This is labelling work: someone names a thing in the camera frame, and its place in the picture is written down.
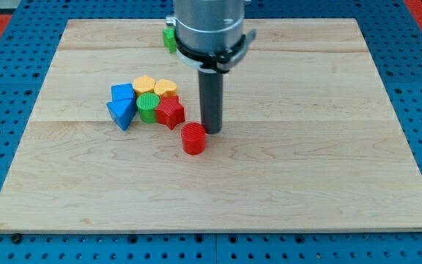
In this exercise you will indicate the green block behind arm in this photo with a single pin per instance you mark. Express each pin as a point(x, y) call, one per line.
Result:
point(169, 39)

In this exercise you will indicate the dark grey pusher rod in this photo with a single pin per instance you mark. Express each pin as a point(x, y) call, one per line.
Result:
point(211, 101)

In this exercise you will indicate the blue perforated base mat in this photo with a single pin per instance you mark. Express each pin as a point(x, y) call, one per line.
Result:
point(27, 47)

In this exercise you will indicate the wooden board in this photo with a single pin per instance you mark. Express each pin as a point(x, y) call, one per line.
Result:
point(310, 141)

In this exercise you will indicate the yellow heart block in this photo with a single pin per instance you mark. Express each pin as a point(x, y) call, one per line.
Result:
point(165, 88)

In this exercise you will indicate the blue triangle block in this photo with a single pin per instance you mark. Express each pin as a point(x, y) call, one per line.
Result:
point(122, 112)

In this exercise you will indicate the green cylinder block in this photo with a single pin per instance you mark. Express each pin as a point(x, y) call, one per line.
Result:
point(146, 104)

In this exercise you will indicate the black clamp flange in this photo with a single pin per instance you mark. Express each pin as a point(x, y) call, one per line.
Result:
point(212, 45)

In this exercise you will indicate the red cylinder block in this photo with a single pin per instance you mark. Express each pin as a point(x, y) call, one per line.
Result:
point(193, 138)

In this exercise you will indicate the red star block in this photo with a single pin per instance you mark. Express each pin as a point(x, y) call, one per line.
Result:
point(170, 112)

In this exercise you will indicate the blue cube block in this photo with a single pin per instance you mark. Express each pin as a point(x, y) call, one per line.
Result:
point(122, 92)

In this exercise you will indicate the yellow pentagon block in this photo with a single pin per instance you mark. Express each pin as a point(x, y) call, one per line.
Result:
point(143, 84)

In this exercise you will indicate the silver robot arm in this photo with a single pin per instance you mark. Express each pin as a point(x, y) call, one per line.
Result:
point(189, 9)

